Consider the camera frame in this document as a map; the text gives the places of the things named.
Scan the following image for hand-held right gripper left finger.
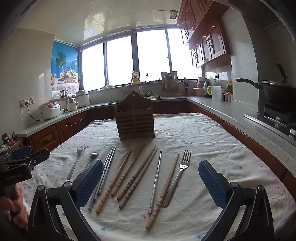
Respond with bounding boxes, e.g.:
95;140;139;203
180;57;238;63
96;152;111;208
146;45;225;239
27;159;104;241

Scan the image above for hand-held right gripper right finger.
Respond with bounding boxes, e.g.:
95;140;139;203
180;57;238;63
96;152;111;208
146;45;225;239
198;160;274;241

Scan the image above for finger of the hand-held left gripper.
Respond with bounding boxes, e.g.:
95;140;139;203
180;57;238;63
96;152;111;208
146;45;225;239
6;146;32;163
14;148;50;171

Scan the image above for small metal spoon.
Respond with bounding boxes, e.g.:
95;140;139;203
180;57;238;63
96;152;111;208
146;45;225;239
67;148;86;181

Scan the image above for wooden chopstick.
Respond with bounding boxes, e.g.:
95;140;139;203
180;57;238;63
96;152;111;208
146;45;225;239
145;152;180;230
110;144;146;197
118;148;159;209
95;149;132;215
116;145;158;202

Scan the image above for wooden utensil holder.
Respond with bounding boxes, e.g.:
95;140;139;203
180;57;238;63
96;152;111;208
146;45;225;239
114;91;155;141

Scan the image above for person's left hand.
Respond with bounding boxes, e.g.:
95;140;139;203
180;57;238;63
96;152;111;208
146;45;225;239
0;185;29;229

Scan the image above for metal fork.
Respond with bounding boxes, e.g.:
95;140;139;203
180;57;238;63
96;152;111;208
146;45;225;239
161;150;192;208

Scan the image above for wooden base cabinets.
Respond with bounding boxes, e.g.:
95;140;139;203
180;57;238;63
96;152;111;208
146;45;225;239
24;100;296;200

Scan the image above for white floral tablecloth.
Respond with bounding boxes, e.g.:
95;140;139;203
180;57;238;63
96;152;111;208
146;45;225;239
17;112;292;241

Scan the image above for white rice cooker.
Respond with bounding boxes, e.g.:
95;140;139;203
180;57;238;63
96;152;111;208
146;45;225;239
38;101;61;121

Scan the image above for white electric pot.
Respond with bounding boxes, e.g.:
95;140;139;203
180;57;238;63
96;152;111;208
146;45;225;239
75;90;90;107

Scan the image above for grey kitchen countertop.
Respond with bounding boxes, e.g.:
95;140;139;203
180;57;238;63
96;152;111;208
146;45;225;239
14;96;296;172

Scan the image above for pink lidded pot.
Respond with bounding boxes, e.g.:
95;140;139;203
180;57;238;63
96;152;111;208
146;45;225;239
193;77;210;96

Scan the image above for fruit print window blind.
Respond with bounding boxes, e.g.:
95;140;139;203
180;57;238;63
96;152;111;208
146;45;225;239
50;41;80;92

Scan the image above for gas stove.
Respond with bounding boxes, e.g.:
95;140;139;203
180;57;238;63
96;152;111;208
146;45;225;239
244;103;296;139

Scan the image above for metal sink faucet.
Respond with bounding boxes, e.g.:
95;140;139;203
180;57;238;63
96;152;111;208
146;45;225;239
129;77;142;95

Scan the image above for wooden knife rack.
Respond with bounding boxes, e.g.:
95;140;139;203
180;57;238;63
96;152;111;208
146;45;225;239
161;71;182;94

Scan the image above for black wok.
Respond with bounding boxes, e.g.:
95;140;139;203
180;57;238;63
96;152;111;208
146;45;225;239
236;78;296;106

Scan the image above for dark spatula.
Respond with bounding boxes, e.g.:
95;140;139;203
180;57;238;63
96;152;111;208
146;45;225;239
274;62;288;84

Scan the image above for wooden upper cabinets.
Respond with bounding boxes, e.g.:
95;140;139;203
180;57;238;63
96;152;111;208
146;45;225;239
177;0;232;69

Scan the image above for black power cable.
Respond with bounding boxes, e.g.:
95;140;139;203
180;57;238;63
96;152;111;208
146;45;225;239
23;103;43;121

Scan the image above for wall power strip socket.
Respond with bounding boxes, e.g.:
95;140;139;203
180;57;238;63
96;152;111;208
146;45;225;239
20;97;35;107

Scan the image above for white pitcher green handle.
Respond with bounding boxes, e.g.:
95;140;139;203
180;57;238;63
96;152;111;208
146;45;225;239
207;85;222;101

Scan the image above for dark window frame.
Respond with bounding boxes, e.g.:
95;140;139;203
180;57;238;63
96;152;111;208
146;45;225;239
79;28;204;92

